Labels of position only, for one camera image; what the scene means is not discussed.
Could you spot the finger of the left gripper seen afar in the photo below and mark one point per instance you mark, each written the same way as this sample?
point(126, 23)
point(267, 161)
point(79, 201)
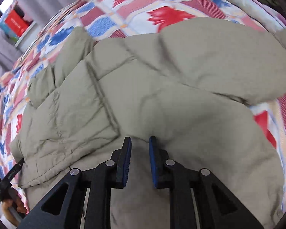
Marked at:
point(6, 190)

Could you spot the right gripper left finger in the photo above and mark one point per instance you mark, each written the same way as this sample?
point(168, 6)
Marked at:
point(83, 197)

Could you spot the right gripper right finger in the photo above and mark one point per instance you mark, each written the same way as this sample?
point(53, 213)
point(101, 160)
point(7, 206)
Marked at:
point(198, 199)

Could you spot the khaki puffer jacket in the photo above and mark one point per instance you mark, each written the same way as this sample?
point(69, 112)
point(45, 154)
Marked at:
point(191, 86)

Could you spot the left hand on handle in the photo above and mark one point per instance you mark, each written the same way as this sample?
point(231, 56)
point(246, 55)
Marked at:
point(16, 204)

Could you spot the white shelf with boxes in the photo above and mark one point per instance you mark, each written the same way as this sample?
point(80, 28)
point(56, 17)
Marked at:
point(16, 24)

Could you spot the leaf patterned patchwork quilt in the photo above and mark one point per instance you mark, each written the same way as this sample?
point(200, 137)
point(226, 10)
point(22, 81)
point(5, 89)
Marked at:
point(101, 19)

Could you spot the pink floral blanket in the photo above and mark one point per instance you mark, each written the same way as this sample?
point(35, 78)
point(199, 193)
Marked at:
point(270, 19)

